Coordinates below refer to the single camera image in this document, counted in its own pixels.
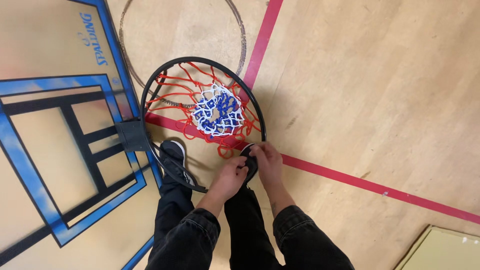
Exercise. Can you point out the grey hoop mounting bracket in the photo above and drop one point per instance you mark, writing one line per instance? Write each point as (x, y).
(131, 135)

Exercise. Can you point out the person's left hand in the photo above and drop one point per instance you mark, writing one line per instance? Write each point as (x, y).
(227, 182)

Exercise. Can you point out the person's black right jacket sleeve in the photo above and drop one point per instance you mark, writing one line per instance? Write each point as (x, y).
(303, 240)

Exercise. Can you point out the person's black shoe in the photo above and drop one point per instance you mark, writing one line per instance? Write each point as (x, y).
(250, 165)
(173, 150)

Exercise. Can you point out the person's black right shoe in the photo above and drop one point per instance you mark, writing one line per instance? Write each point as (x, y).
(250, 165)

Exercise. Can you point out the person's right fingers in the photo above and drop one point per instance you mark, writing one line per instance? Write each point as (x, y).
(258, 150)

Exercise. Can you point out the red white blue net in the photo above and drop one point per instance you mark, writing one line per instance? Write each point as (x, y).
(217, 112)

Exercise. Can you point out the black basketball hoop rim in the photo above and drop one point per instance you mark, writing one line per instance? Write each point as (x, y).
(144, 95)

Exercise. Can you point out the person's black jacket sleeve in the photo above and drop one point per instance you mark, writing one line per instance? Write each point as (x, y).
(303, 240)
(187, 240)

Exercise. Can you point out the person's black left jacket sleeve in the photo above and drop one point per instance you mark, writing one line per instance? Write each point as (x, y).
(187, 240)

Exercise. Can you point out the person's black left shoe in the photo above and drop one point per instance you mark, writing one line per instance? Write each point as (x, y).
(173, 150)

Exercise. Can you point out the person's black trousers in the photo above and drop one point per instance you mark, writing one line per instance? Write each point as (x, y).
(172, 204)

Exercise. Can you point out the person's right hand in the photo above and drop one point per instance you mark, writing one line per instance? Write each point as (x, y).
(270, 165)

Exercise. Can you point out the transparent backboard with blue border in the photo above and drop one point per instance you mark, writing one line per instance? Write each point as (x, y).
(41, 150)

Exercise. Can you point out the person's left fingers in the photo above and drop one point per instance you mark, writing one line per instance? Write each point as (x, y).
(238, 165)

